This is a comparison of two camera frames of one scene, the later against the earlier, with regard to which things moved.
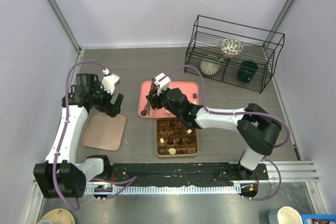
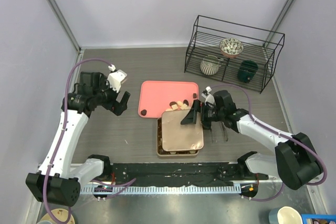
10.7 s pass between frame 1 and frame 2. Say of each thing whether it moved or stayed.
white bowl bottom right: stayed
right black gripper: moved
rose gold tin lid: moved
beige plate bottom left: stayed
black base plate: stayed
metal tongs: moved
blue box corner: stayed
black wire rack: stayed
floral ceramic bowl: stayed
